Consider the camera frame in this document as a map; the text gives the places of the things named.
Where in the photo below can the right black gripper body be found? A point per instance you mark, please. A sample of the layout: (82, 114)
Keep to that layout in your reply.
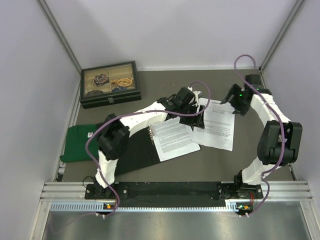
(238, 104)

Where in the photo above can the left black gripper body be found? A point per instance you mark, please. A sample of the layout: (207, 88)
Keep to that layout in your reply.
(192, 121)

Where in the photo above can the printed white paper sheets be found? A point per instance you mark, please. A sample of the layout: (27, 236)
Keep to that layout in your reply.
(219, 124)

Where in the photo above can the white folder black inside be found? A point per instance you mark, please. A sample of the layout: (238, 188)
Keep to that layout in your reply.
(140, 153)

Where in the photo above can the printed text paper sheet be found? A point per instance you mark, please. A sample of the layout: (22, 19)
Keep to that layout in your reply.
(173, 139)

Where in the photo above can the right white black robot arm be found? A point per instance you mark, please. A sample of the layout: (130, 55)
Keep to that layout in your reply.
(280, 140)

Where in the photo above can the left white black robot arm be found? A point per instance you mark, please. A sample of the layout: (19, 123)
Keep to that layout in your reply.
(113, 136)

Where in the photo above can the metal folder clip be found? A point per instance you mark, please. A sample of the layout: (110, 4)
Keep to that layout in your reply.
(151, 135)

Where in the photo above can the dark green glass-lid box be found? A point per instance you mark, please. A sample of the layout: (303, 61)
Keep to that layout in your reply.
(109, 85)

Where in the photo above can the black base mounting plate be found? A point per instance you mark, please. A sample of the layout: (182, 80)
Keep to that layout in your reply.
(215, 190)

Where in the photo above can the green folded t-shirt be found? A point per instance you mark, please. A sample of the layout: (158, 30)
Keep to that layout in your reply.
(75, 143)

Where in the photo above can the aluminium rail frame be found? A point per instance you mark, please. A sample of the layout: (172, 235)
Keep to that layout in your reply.
(280, 191)

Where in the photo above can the grey slotted cable duct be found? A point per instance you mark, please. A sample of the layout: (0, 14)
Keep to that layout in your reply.
(107, 207)

